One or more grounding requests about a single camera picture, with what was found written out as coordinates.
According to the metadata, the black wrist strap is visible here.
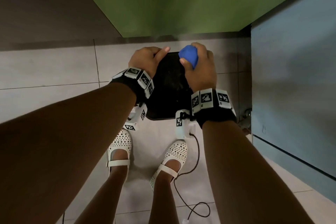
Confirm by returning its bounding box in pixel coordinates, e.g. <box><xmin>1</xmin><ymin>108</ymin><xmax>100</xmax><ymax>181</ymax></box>
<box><xmin>191</xmin><ymin>89</ymin><xmax>238</xmax><ymax>129</ymax></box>
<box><xmin>109</xmin><ymin>66</ymin><xmax>155</xmax><ymax>107</ymax></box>

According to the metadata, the person's left hand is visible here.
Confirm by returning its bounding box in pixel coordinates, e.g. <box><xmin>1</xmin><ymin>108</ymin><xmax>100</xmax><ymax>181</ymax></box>
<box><xmin>128</xmin><ymin>46</ymin><xmax>171</xmax><ymax>78</ymax></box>

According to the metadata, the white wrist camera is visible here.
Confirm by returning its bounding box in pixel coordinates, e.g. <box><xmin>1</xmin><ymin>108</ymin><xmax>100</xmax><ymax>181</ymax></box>
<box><xmin>125</xmin><ymin>102</ymin><xmax>147</xmax><ymax>131</ymax></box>
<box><xmin>175</xmin><ymin>110</ymin><xmax>197</xmax><ymax>140</ymax></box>

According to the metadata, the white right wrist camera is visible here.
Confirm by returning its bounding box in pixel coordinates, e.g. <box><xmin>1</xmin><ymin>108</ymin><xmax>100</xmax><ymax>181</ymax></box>
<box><xmin>175</xmin><ymin>110</ymin><xmax>197</xmax><ymax>140</ymax></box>

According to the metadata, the black right wrist strap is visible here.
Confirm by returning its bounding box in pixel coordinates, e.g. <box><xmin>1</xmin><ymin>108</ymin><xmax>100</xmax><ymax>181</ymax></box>
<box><xmin>191</xmin><ymin>89</ymin><xmax>238</xmax><ymax>129</ymax></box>

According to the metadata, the blue cleaning cloth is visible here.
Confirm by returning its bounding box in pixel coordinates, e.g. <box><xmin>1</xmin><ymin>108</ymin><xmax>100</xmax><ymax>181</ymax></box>
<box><xmin>178</xmin><ymin>45</ymin><xmax>200</xmax><ymax>69</ymax></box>

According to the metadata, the person's right forearm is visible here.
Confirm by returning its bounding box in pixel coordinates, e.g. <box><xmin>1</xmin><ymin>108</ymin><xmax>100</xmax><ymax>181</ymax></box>
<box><xmin>202</xmin><ymin>121</ymin><xmax>315</xmax><ymax>224</ymax></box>

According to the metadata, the white perforated right shoe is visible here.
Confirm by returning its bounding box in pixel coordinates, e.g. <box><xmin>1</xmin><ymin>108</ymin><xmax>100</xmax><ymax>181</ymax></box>
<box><xmin>149</xmin><ymin>139</ymin><xmax>188</xmax><ymax>192</ymax></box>

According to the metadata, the black right camera cable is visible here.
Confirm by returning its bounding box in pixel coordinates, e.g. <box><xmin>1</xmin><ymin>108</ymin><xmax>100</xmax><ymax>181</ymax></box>
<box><xmin>172</xmin><ymin>132</ymin><xmax>210</xmax><ymax>224</ymax></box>

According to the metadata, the white perforated shoe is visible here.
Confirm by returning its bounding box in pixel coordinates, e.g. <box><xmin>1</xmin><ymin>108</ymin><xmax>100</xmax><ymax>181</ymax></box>
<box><xmin>149</xmin><ymin>139</ymin><xmax>188</xmax><ymax>192</ymax></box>
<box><xmin>106</xmin><ymin>128</ymin><xmax>133</xmax><ymax>184</ymax></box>

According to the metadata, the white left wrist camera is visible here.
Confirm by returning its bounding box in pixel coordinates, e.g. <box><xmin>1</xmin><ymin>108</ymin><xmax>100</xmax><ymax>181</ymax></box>
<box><xmin>125</xmin><ymin>102</ymin><xmax>147</xmax><ymax>131</ymax></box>

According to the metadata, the pale blue wheeled cabinet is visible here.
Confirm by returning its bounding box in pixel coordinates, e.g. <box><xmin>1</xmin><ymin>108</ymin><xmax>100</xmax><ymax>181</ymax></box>
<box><xmin>251</xmin><ymin>0</ymin><xmax>336</xmax><ymax>203</ymax></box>

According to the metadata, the white perforated left shoe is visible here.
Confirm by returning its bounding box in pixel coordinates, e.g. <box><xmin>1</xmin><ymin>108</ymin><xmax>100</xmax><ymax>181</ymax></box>
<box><xmin>106</xmin><ymin>128</ymin><xmax>133</xmax><ymax>184</ymax></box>

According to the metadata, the person's left forearm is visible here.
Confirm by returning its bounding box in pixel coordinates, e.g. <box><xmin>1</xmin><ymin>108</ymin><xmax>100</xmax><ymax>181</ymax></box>
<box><xmin>0</xmin><ymin>83</ymin><xmax>137</xmax><ymax>224</ymax></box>

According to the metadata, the black plastic waste bin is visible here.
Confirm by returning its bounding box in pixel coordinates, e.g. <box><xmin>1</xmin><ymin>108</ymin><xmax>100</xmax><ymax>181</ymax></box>
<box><xmin>146</xmin><ymin>52</ymin><xmax>196</xmax><ymax>121</ymax></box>

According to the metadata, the person's right hand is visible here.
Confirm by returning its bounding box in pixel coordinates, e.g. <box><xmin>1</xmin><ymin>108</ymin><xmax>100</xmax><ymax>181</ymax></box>
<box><xmin>180</xmin><ymin>42</ymin><xmax>218</xmax><ymax>93</ymax></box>

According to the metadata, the black left wrist strap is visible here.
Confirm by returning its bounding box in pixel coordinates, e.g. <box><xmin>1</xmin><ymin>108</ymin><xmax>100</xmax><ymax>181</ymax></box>
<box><xmin>109</xmin><ymin>66</ymin><xmax>155</xmax><ymax>107</ymax></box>

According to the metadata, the red caster wheel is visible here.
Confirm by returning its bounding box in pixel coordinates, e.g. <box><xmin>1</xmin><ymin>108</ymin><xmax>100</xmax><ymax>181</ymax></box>
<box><xmin>237</xmin><ymin>110</ymin><xmax>252</xmax><ymax>135</ymax></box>

